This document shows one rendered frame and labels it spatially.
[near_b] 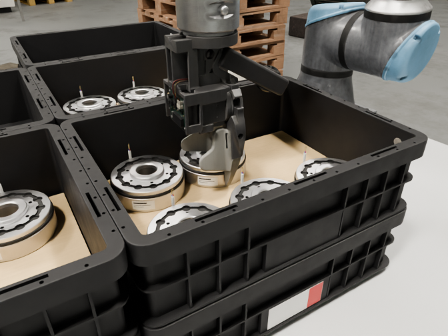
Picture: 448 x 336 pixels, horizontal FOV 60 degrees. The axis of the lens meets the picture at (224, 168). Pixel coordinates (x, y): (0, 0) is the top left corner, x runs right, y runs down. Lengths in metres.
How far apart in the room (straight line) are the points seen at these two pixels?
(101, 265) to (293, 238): 0.22
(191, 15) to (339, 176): 0.24
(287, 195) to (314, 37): 0.54
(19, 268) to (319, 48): 0.68
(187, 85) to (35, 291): 0.29
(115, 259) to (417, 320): 0.43
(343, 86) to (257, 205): 0.57
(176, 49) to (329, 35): 0.45
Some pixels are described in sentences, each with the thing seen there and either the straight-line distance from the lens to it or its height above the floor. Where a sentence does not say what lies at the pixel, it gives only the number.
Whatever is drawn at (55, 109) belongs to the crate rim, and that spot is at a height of 0.93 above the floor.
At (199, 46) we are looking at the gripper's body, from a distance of 0.47.
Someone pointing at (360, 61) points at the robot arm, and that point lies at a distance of 0.83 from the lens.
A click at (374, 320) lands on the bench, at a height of 0.70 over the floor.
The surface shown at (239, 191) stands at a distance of 0.51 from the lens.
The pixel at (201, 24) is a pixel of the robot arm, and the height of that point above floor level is 1.06.
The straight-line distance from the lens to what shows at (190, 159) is 0.59.
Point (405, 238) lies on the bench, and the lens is 0.75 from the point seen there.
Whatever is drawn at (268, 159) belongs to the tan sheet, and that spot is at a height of 0.83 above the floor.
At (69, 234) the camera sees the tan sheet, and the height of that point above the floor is 0.83.
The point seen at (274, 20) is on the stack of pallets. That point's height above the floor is 0.54.
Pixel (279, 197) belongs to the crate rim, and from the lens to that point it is 0.39.
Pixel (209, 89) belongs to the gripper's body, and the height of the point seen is 0.99.
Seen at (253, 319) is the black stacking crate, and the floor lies 0.74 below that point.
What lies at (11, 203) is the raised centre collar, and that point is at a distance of 0.55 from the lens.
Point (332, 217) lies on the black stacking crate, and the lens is 0.48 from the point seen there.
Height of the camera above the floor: 1.15
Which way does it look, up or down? 31 degrees down
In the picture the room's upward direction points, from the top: straight up
